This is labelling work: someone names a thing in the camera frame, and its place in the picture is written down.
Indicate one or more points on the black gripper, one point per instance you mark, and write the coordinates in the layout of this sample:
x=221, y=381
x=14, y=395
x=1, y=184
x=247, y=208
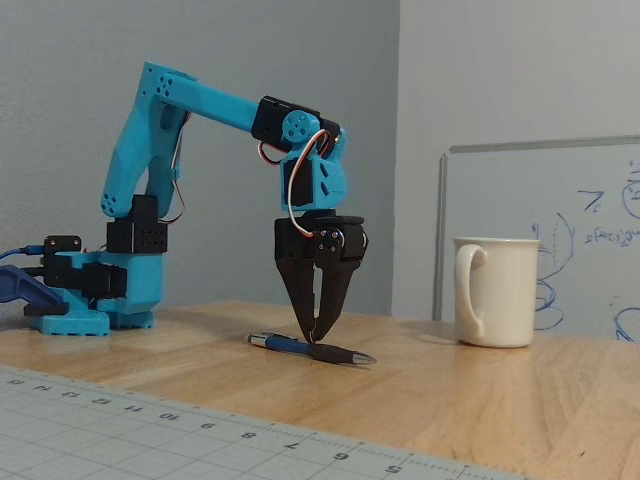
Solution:
x=292, y=244

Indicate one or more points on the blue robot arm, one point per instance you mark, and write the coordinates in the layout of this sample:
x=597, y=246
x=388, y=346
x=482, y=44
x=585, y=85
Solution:
x=210, y=102

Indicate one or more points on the dark blue ballpoint pen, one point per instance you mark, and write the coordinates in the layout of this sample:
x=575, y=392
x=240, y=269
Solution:
x=300, y=347

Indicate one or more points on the cream ceramic mug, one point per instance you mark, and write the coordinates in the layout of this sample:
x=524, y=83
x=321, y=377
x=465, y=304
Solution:
x=505, y=295

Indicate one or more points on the whiteboard with blue drawings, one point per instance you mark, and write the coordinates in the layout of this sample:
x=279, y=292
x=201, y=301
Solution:
x=500, y=200

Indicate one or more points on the grey gridded cutting mat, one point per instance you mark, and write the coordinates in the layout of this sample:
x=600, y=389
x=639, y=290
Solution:
x=125, y=440

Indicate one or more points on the dark blue table clamp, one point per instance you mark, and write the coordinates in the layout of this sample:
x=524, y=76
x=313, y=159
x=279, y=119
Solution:
x=25, y=292

